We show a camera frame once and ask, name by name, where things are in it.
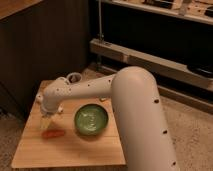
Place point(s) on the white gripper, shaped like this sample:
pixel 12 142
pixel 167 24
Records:
pixel 45 119

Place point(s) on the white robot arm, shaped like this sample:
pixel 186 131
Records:
pixel 141 122

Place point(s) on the green ceramic bowl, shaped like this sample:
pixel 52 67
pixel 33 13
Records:
pixel 91 119

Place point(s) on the white plastic bottle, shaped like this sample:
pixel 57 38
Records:
pixel 39 99

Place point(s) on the wooden table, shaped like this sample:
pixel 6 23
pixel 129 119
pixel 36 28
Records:
pixel 69 150

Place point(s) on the white paper cup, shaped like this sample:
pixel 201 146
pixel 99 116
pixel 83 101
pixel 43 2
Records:
pixel 73 78

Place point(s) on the dark wooden cabinet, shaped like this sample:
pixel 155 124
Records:
pixel 43 42

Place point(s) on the metal shelf rack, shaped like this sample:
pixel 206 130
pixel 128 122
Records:
pixel 179 52

